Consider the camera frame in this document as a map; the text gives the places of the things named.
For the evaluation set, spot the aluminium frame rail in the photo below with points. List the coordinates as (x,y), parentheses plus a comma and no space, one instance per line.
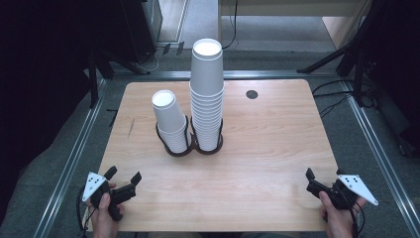
(383,158)
(67,168)
(264,74)

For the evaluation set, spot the tall stack of white cups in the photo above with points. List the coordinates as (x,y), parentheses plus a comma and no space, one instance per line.
(207,72)

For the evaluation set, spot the person's left hand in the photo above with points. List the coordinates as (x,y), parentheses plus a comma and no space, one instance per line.
(104,219)

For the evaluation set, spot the dark round table grommet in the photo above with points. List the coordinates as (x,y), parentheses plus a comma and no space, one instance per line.
(252,94)

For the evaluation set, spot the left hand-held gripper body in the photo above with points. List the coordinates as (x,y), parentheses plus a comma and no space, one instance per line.
(94,185)

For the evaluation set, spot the light wooden furniture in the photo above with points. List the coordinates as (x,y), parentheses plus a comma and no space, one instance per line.
(340,31)

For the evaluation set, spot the short stack of white cups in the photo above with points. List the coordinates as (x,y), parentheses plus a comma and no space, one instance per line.
(167,114)

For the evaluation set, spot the person's right hand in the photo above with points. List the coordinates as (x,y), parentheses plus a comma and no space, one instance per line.
(338,221)

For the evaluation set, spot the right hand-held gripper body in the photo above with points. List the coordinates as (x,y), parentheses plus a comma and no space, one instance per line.
(358,186)

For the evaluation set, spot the black cabinet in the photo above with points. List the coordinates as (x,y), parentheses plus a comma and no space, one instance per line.
(138,29)

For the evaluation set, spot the black tripod stand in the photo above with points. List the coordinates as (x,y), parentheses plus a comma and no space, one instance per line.
(350,46)

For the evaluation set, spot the black metal stand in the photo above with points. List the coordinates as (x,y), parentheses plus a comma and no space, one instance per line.
(94,79)

